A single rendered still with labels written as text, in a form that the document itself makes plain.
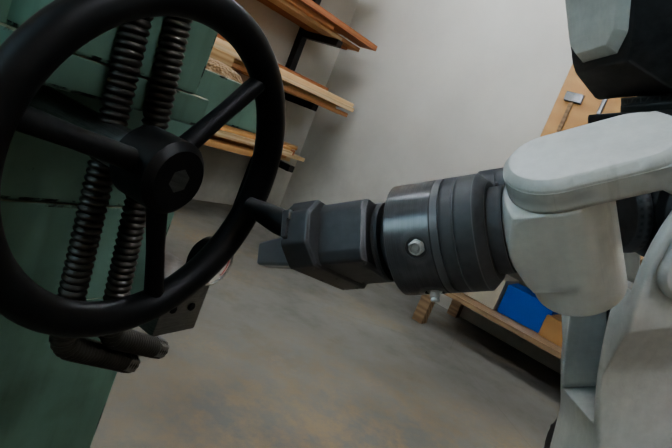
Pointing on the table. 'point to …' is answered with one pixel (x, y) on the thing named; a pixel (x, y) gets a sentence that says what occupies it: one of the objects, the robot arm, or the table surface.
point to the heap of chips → (223, 70)
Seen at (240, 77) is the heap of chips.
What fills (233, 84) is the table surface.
